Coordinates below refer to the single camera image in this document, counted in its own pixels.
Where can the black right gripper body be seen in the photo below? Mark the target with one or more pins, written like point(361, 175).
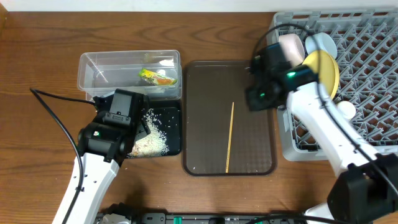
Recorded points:
point(253, 101)

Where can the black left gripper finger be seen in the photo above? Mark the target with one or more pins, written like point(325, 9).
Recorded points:
point(143, 125)
point(141, 133)

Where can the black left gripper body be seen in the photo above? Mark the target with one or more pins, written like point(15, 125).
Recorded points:
point(143, 129)

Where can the rice food waste pile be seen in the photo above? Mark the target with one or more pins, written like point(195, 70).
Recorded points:
point(164, 139)

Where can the wooden chopstick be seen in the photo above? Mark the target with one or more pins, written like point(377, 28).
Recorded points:
point(229, 139)

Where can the green snack wrapper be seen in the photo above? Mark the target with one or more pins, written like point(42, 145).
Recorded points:
point(156, 78)

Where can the pink bowl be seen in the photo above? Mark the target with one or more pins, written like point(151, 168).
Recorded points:
point(292, 48)

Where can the yellow plate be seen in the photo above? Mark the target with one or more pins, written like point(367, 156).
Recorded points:
point(325, 65)

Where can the light blue bowl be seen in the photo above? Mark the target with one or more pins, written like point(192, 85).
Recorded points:
point(324, 41)

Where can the white cup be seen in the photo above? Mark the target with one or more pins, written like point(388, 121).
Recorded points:
point(347, 109)

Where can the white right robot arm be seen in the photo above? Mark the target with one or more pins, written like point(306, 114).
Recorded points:
point(366, 185)

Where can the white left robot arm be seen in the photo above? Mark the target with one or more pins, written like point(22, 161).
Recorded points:
point(91, 177)

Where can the black waste tray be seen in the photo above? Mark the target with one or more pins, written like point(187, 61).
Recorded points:
point(134, 128)

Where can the grey dishwasher rack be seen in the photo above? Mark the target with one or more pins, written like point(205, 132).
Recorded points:
point(366, 42)

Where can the clear plastic bin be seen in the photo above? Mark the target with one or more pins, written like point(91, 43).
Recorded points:
point(100, 73)

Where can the brown serving tray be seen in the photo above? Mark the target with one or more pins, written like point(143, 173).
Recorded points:
point(210, 87)

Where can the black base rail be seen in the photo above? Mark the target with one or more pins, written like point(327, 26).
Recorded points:
point(122, 213)

